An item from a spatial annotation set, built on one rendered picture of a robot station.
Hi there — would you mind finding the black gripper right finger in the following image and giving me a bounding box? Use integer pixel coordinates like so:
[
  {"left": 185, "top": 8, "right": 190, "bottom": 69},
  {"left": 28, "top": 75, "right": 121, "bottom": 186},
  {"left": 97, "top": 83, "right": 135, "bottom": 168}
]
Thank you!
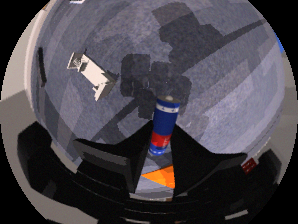
[{"left": 170, "top": 124, "right": 247, "bottom": 197}]

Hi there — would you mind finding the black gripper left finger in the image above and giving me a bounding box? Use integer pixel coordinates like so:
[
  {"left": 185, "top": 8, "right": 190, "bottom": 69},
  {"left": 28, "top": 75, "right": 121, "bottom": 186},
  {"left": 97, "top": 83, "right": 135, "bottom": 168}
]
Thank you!
[{"left": 72, "top": 120, "right": 154, "bottom": 193}]

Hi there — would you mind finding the blue and red battery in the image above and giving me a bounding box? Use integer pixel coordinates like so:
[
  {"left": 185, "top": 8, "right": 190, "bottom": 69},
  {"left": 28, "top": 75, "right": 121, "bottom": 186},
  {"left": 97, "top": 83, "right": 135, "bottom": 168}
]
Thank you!
[{"left": 149, "top": 95, "right": 181, "bottom": 156}]

